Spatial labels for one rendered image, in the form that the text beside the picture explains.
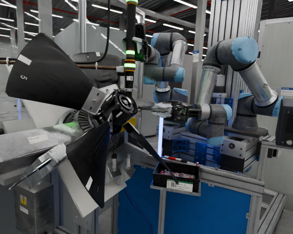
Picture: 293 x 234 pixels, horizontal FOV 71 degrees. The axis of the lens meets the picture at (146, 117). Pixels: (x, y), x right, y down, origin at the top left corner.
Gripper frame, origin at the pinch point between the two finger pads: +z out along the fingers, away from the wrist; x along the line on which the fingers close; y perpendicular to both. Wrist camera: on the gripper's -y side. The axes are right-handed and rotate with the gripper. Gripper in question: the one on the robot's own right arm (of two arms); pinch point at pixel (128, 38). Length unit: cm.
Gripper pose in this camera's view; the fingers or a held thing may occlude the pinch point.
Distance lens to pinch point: 87.1
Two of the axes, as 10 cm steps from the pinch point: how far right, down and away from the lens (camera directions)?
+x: -9.4, -0.9, 3.2
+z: -3.3, 1.3, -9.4
